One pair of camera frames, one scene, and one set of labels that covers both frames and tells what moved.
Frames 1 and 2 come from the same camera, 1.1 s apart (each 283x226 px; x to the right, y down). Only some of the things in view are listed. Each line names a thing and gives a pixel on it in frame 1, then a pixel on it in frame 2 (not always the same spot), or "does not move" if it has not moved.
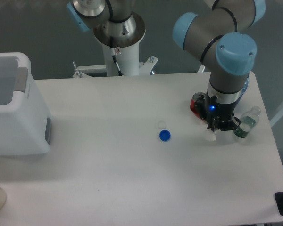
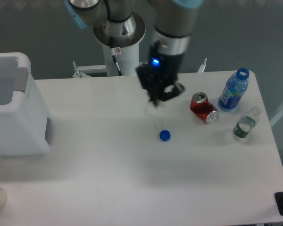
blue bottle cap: (165, 135) does not move
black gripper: (211, 110) to (160, 71)
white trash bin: (20, 121) does not move
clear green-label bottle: (248, 120) does not move
